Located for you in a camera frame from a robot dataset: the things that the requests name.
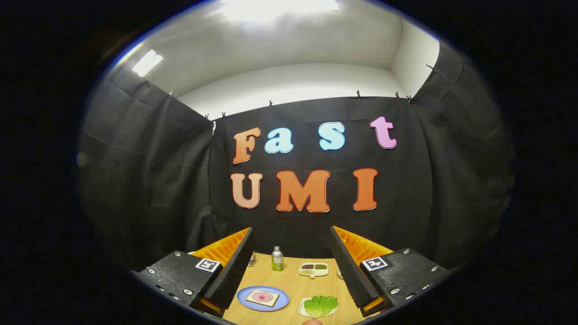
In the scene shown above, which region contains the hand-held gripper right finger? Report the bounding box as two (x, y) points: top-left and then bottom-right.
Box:
(330, 226), (454, 317)

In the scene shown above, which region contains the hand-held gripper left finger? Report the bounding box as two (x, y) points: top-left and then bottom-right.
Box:
(131, 227), (256, 319)

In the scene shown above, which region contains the green lettuce leaf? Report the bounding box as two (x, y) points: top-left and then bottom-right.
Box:
(303, 296), (339, 317)

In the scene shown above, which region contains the blue round plate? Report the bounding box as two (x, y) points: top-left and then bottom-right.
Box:
(237, 285), (289, 312)

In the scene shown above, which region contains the white divided dish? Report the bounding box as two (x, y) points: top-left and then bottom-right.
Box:
(298, 263), (329, 279)

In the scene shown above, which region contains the white bread slice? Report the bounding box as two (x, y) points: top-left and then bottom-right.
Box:
(245, 289), (280, 307)

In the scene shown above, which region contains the small white square plate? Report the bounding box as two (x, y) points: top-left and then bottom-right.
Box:
(297, 298), (338, 318)

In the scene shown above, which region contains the black backdrop cloth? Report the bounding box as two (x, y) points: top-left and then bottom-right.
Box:
(77, 43), (515, 289)

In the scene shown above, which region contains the ceiling light panel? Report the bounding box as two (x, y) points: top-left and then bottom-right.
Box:
(132, 50), (164, 77)
(221, 0), (339, 23)

